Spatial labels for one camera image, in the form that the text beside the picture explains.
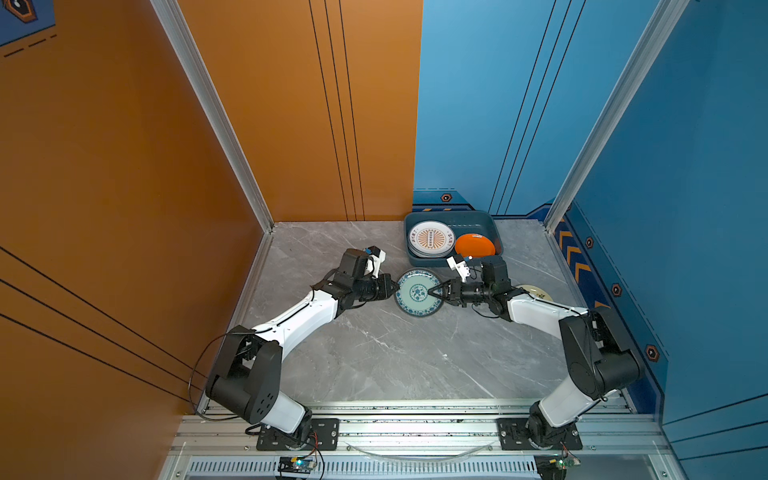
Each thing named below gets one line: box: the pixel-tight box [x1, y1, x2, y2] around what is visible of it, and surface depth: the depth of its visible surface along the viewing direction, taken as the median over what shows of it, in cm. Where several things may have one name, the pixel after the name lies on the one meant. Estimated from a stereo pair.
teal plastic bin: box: [403, 210, 504, 267], surface depth 114 cm
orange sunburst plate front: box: [408, 221, 455, 258], surface depth 111 cm
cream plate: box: [515, 284, 553, 301], surface depth 101 cm
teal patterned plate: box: [394, 268, 443, 317], surface depth 86 cm
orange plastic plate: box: [455, 233, 496, 258], surface depth 113 cm
